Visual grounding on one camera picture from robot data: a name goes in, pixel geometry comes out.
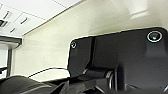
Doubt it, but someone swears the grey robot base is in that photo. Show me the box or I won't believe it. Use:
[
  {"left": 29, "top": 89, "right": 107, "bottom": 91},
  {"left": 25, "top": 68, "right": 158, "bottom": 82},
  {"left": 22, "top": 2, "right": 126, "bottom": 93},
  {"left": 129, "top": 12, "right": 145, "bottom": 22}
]
[{"left": 67, "top": 27, "right": 168, "bottom": 94}]

